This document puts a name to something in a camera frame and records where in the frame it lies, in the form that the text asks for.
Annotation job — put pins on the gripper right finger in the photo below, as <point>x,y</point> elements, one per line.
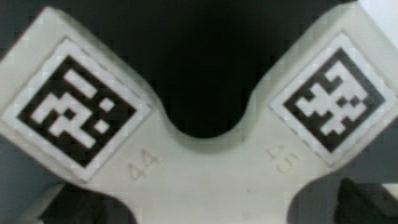
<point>366,203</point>

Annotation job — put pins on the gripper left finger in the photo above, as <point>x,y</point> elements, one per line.
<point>83,207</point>

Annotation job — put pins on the white cross-shaped table base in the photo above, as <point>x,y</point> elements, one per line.
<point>83,120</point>

